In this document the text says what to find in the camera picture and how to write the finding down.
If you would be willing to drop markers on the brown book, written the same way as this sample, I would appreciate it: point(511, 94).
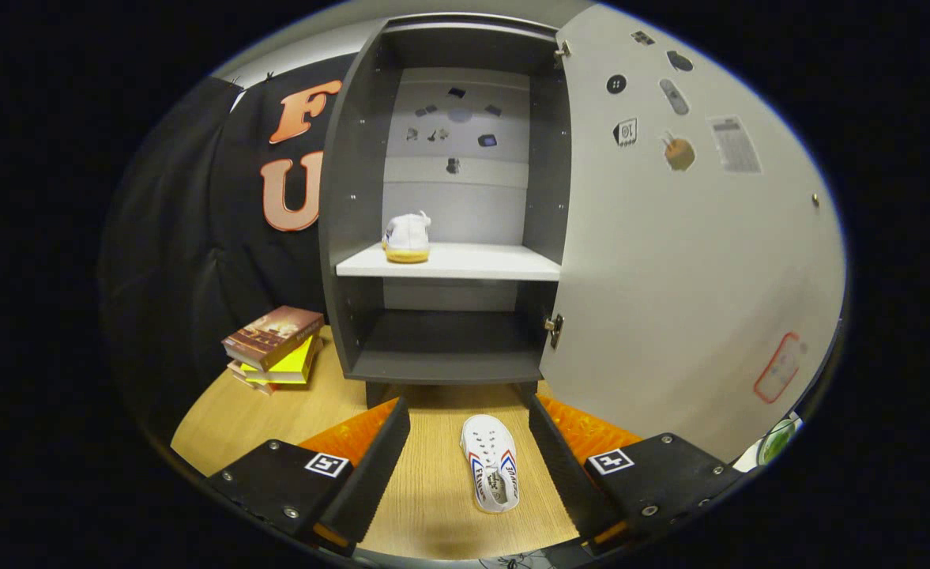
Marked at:
point(271, 336)

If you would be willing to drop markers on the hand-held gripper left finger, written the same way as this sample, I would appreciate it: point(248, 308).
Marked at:
point(374, 474)

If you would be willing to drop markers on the black backdrop cloth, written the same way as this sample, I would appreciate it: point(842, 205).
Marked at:
point(180, 237)

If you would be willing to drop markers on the grey shoe cabinet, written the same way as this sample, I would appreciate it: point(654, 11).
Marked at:
point(354, 237)

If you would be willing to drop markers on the metal door hinge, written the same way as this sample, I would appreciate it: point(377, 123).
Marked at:
point(554, 328)
point(563, 50)

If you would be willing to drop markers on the thin pale book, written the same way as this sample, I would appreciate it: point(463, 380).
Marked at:
point(243, 378)

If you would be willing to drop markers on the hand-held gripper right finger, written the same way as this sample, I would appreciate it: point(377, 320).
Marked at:
point(563, 474)

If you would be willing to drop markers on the green and white packet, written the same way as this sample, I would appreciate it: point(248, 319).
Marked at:
point(777, 442)

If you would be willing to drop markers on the beige shoe cabinet door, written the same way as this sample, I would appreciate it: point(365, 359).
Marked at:
point(654, 276)

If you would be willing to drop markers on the plain white shoe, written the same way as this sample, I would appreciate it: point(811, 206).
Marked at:
point(407, 235)

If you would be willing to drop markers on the white cabinet shelf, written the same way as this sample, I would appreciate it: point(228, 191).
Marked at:
point(480, 261)

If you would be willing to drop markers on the yellow book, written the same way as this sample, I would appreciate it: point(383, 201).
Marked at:
point(291, 367)

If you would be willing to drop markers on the white shoe with striped sides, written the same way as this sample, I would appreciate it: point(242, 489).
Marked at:
point(487, 450)

